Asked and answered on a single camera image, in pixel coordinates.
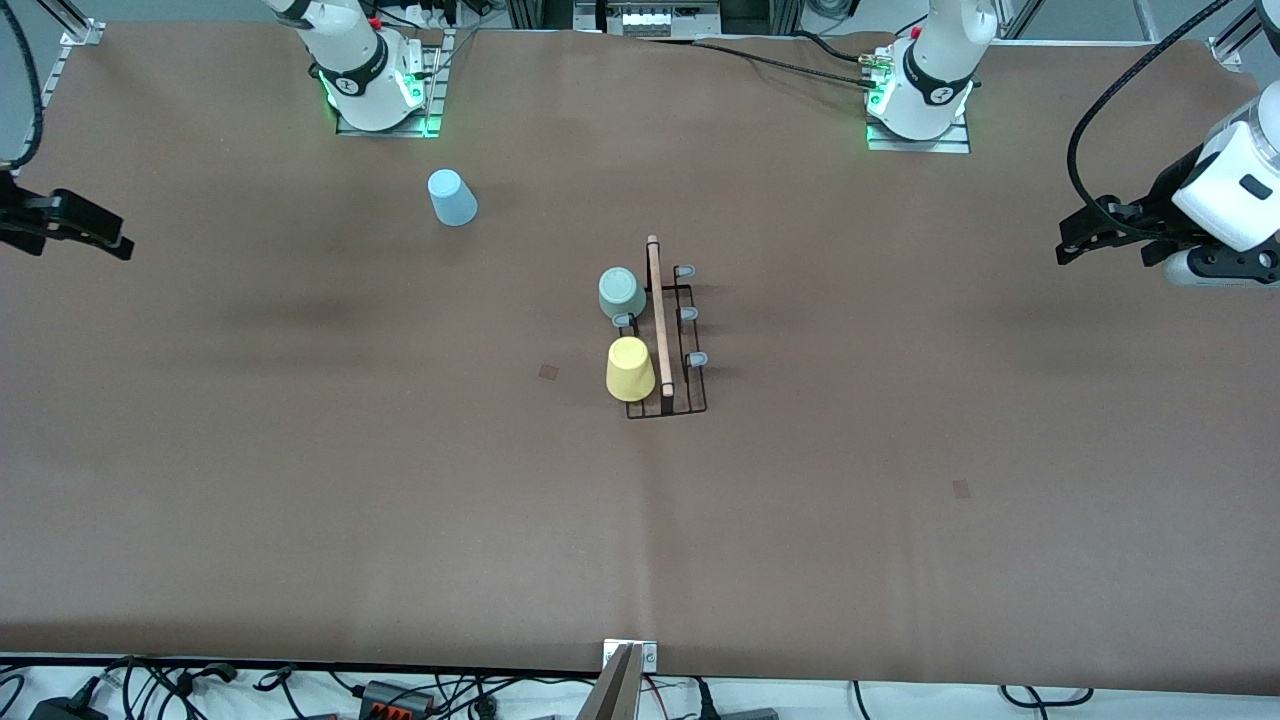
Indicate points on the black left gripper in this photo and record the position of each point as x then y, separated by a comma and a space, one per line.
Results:
1158, 207

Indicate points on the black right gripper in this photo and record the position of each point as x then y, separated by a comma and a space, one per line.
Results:
22, 217

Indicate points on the mint green plastic cup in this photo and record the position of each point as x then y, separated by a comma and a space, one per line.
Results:
621, 292

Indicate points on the yellow plastic cup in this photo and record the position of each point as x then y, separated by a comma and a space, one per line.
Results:
630, 370

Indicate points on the light blue plastic cup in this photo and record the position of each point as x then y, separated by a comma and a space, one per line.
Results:
452, 197

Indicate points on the brown table cover mat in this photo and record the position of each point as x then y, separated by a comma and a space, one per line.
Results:
300, 560

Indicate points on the white power strip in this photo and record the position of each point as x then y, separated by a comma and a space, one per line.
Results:
420, 15

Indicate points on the black power adapter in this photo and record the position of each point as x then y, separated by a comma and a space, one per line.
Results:
70, 710

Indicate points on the grey connector device box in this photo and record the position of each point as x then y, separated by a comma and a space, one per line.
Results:
650, 18

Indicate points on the black box orange terminals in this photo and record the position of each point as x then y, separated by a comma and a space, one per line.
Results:
395, 698

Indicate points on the perforated metal edge rail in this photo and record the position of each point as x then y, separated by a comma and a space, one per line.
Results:
40, 115

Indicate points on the aluminium profile corner post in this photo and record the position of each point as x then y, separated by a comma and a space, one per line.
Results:
80, 30

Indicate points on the aluminium frame profile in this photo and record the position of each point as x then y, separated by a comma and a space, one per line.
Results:
1232, 48
1030, 18

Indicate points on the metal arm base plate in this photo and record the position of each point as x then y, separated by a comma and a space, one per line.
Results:
920, 146
390, 131

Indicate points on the aluminium camera mount post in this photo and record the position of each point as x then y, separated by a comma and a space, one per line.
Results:
620, 690

